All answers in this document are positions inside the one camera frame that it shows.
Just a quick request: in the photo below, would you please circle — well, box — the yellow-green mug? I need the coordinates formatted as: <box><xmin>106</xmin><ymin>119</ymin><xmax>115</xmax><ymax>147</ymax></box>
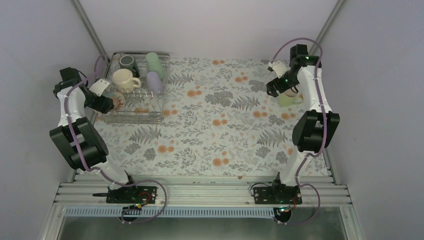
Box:
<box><xmin>277</xmin><ymin>89</ymin><xmax>303</xmax><ymax>107</ymax></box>

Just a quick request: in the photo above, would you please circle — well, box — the cream mug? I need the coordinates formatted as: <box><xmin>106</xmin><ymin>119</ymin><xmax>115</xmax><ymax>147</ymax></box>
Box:
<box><xmin>112</xmin><ymin>68</ymin><xmax>142</xmax><ymax>94</ymax></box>

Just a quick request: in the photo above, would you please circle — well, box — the lilac cup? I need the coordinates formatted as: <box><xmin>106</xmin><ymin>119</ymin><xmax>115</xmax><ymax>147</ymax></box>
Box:
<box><xmin>146</xmin><ymin>71</ymin><xmax>165</xmax><ymax>95</ymax></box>

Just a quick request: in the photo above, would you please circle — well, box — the mint green cup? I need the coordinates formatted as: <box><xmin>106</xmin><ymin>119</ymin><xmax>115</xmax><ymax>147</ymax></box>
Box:
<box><xmin>145</xmin><ymin>52</ymin><xmax>166</xmax><ymax>80</ymax></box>

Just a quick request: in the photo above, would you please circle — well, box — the floral patterned mug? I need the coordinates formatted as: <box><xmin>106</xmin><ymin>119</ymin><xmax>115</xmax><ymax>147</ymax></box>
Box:
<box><xmin>109</xmin><ymin>91</ymin><xmax>126</xmax><ymax>111</ymax></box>

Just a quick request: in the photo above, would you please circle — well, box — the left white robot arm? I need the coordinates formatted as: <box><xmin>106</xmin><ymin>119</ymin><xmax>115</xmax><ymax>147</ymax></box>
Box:
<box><xmin>49</xmin><ymin>67</ymin><xmax>140</xmax><ymax>203</ymax></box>

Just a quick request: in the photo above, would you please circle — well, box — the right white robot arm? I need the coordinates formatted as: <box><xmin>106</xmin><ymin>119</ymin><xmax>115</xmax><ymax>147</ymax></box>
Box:
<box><xmin>266</xmin><ymin>44</ymin><xmax>340</xmax><ymax>204</ymax></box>

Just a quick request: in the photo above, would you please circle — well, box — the dark grey-green mug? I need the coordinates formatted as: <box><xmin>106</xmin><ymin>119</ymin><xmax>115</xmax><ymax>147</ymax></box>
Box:
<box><xmin>118</xmin><ymin>55</ymin><xmax>140</xmax><ymax>78</ymax></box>

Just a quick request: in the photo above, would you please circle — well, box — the floral tablecloth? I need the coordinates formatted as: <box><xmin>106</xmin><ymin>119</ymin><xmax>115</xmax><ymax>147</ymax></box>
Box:
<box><xmin>95</xmin><ymin>58</ymin><xmax>304</xmax><ymax>177</ymax></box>

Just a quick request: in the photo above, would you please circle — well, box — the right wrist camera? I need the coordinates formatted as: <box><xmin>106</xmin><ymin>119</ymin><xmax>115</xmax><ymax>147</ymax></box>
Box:
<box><xmin>268</xmin><ymin>60</ymin><xmax>288</xmax><ymax>78</ymax></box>

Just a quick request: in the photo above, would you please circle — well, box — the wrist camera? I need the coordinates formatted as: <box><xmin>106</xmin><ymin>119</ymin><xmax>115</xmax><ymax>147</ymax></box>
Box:
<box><xmin>89</xmin><ymin>78</ymin><xmax>111</xmax><ymax>97</ymax></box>
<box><xmin>268</xmin><ymin>60</ymin><xmax>288</xmax><ymax>78</ymax></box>

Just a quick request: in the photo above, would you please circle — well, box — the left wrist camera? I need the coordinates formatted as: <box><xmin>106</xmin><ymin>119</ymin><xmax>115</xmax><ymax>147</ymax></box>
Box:
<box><xmin>89</xmin><ymin>78</ymin><xmax>111</xmax><ymax>97</ymax></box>

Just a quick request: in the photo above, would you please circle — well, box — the wire dish rack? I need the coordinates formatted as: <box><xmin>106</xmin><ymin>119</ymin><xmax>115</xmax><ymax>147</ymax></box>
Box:
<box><xmin>96</xmin><ymin>51</ymin><xmax>166</xmax><ymax>124</ymax></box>

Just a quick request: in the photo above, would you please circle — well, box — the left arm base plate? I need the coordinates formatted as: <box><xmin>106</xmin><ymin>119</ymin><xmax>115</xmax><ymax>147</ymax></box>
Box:
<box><xmin>105</xmin><ymin>186</ymin><xmax>158</xmax><ymax>204</ymax></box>

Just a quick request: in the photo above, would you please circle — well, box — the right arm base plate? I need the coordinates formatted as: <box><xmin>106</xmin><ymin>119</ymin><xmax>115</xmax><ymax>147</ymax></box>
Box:
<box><xmin>253</xmin><ymin>186</ymin><xmax>303</xmax><ymax>205</ymax></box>

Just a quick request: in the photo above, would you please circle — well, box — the aluminium rail frame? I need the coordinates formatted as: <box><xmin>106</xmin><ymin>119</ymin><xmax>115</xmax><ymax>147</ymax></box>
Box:
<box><xmin>41</xmin><ymin>173</ymin><xmax>363</xmax><ymax>240</ymax></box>

